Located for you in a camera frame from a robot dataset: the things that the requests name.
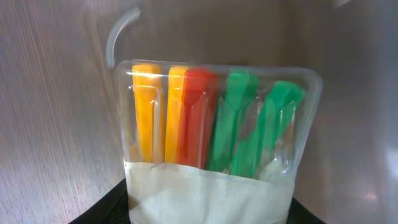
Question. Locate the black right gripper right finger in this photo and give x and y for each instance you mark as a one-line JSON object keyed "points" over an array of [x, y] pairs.
{"points": [[298, 214]]}

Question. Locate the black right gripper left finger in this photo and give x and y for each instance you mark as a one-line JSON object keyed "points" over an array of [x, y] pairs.
{"points": [[110, 209]]}

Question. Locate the clear pack of coloured clips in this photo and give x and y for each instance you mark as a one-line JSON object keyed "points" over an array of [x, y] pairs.
{"points": [[213, 143]]}

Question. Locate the clear plastic storage container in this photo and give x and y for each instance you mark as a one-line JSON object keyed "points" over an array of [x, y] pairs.
{"points": [[60, 140]]}

